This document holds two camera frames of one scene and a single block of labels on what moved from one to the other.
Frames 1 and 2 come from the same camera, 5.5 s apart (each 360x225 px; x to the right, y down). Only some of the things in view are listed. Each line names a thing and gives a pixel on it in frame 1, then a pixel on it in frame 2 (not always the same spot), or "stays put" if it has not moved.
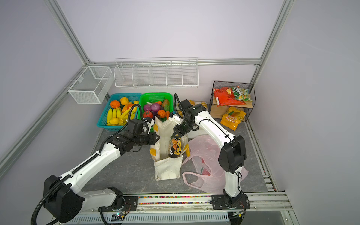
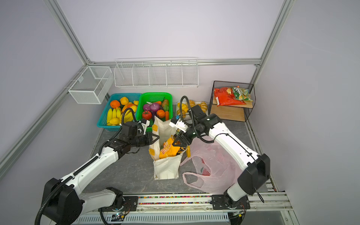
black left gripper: (152, 140) stays put
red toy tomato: (147, 114) stays put
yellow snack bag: (233, 118) → (168, 149)
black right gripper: (180, 131) → (183, 144)
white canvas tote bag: (166, 168) stays put
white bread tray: (193, 102) stays put
